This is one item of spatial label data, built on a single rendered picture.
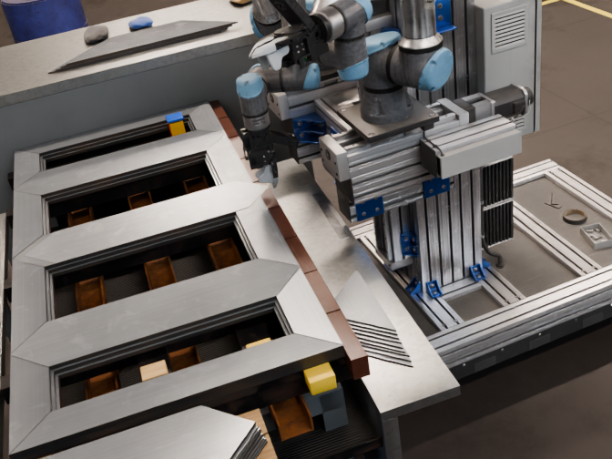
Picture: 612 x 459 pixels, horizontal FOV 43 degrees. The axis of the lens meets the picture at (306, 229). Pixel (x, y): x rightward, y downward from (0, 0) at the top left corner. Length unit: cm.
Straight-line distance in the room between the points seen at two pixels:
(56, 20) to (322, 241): 349
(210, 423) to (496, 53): 146
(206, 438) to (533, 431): 136
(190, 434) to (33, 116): 173
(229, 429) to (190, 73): 175
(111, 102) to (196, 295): 125
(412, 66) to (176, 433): 110
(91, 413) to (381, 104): 112
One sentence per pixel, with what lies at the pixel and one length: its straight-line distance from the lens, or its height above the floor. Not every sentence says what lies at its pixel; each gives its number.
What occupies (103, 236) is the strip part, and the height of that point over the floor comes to 85.
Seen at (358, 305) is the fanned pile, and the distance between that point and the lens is 207.
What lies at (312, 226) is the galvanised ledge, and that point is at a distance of 248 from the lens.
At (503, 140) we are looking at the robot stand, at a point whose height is 94.
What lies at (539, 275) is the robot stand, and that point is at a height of 21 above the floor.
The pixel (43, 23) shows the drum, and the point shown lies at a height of 61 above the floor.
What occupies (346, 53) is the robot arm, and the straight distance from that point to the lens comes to 188.
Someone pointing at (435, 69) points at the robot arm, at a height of 122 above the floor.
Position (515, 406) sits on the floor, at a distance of 279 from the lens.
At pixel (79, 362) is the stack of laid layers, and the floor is 84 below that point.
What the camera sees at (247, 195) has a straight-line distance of 237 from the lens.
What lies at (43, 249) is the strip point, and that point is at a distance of 240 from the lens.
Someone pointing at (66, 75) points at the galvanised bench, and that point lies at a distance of 308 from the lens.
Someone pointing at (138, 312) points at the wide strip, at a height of 85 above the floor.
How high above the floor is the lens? 202
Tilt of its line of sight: 33 degrees down
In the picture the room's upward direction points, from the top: 10 degrees counter-clockwise
